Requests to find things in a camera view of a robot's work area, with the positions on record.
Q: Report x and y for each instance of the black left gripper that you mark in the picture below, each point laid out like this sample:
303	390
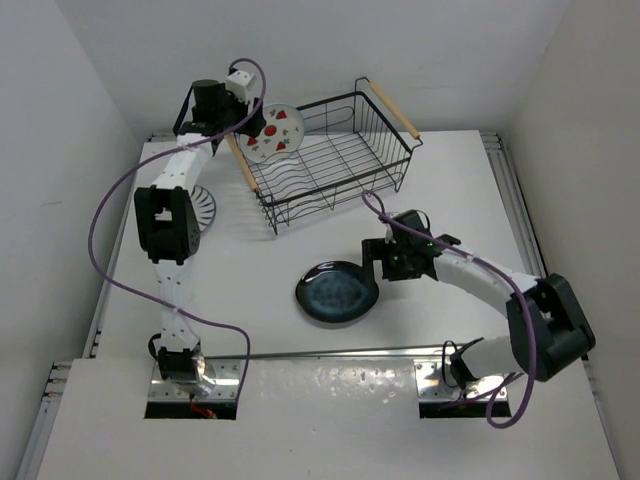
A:
224	96

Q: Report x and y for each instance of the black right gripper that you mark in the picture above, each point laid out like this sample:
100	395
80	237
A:
377	249

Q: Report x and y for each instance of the small watermelon plate blue rim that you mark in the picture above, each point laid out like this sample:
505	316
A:
282	135

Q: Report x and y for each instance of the dark blue glazed plate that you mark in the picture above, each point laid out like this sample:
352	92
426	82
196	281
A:
337	292

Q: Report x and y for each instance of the white plate blue stripes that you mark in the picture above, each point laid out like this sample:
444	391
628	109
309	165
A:
205	207

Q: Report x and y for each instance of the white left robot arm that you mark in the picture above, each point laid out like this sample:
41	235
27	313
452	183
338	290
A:
169	226

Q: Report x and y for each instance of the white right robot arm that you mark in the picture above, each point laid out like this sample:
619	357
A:
547	328

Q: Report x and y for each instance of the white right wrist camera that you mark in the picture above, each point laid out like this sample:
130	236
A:
392	234

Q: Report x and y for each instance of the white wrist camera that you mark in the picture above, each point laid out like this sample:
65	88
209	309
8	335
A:
240	83
392	234

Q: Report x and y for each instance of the left wooden rack handle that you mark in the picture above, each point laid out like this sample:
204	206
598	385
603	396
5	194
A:
242	163

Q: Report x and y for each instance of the wooden rack handle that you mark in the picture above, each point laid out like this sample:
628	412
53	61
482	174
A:
394	109
242	163

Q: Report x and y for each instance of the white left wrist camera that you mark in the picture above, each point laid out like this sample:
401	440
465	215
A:
240	83

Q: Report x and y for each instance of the black wire dish rack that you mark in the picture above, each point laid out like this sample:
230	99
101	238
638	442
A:
352	144

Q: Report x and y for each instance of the right wooden rack handle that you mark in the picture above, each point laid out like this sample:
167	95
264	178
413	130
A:
394	109

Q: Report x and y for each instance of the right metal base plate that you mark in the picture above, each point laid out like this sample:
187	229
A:
432	388

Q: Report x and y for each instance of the metal base plate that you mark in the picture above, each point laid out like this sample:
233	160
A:
432	388
219	383

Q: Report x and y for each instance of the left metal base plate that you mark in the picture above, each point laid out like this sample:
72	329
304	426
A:
219	383

